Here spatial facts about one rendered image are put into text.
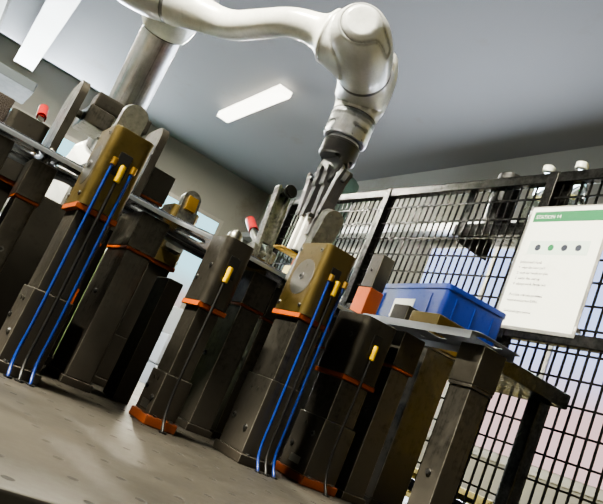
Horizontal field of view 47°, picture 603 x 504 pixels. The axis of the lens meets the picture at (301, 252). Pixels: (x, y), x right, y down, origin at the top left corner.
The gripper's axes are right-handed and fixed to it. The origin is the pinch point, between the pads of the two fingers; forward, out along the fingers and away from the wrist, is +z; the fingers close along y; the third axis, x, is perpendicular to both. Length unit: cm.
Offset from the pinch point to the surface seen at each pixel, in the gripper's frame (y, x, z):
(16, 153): -9, -50, 10
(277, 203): -15.7, -0.4, -7.6
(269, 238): -14.5, 0.7, 0.2
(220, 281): 20.5, -20.3, 17.8
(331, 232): 17.9, -4.9, 2.0
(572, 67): -135, 182, -195
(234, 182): -630, 220, -187
